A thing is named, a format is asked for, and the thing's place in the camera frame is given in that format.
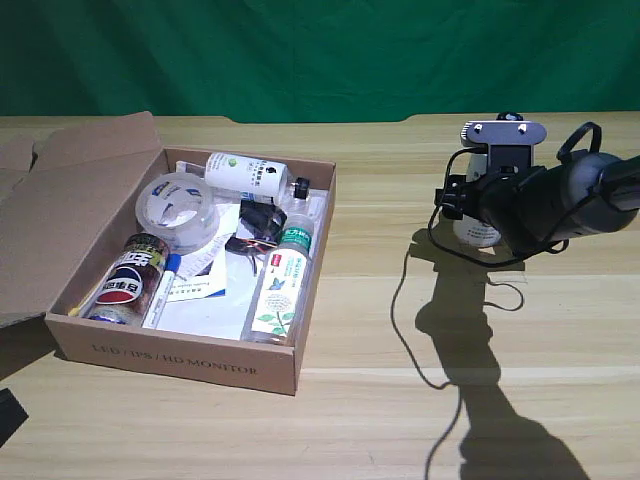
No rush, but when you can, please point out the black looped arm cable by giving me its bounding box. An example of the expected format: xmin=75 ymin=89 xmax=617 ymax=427
xmin=556 ymin=121 xmax=603 ymax=164

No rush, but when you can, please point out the white paper sheet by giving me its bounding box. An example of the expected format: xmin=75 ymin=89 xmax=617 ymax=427
xmin=162 ymin=199 xmax=271 ymax=341

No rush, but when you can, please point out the clear packing tape roll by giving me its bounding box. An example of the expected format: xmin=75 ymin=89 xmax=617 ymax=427
xmin=134 ymin=173 xmax=220 ymax=256

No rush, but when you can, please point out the brown cardboard box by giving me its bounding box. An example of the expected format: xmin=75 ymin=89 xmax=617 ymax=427
xmin=0 ymin=110 xmax=337 ymax=397

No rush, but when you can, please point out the floral spray bottle green label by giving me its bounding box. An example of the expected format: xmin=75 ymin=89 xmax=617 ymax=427
xmin=240 ymin=213 xmax=315 ymax=347

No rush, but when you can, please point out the white green-logo drink bottle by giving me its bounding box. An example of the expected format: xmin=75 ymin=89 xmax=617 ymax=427
xmin=203 ymin=152 xmax=311 ymax=206

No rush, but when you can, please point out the white printed leaflet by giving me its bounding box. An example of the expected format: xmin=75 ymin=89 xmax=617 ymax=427
xmin=164 ymin=234 xmax=229 ymax=304

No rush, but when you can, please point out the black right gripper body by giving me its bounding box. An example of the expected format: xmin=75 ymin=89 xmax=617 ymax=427
xmin=479 ymin=167 xmax=546 ymax=226

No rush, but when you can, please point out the black camera cable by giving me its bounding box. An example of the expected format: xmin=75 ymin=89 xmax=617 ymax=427
xmin=428 ymin=147 xmax=571 ymax=267

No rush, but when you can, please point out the white marker with blue cap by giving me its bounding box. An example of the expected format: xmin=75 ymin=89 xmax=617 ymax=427
xmin=142 ymin=253 xmax=182 ymax=330

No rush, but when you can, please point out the green backdrop cloth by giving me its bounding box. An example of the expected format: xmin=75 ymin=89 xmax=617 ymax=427
xmin=0 ymin=0 xmax=640 ymax=125

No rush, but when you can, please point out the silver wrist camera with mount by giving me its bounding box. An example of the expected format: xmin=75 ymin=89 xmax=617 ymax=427
xmin=459 ymin=119 xmax=547 ymax=176

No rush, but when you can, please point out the clear plastic wrapper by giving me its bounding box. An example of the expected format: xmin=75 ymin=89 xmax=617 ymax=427
xmin=175 ymin=159 xmax=207 ymax=179

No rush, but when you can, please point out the yellow pencil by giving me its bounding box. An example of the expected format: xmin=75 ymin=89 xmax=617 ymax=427
xmin=67 ymin=292 xmax=99 ymax=319

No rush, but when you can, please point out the black gadget with wires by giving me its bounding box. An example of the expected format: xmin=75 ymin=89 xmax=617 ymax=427
xmin=224 ymin=199 xmax=289 ymax=276

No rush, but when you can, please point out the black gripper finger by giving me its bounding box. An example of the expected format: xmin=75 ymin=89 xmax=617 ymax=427
xmin=433 ymin=174 xmax=484 ymax=221

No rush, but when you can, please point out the dark Pepsi can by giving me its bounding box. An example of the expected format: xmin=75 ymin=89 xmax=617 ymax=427
xmin=82 ymin=232 xmax=171 ymax=326

